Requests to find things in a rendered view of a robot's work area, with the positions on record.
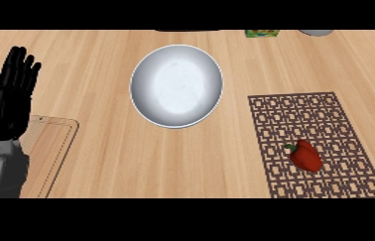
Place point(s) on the green printed box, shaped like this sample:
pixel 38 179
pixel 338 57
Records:
pixel 261 33

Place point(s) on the red bell pepper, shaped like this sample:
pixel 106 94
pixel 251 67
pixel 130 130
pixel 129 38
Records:
pixel 306 156

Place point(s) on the pale wooden cutting board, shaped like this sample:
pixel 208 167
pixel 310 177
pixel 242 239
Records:
pixel 49 159

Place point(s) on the brown patterned placemat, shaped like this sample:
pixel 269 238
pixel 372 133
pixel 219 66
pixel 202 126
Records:
pixel 312 119

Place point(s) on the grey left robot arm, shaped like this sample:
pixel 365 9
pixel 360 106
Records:
pixel 10 169

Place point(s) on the white oval bowl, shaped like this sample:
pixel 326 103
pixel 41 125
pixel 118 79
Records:
pixel 176 86

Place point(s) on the grey round object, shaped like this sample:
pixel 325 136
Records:
pixel 318 32

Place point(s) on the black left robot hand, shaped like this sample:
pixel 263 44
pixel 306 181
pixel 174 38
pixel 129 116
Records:
pixel 15 96

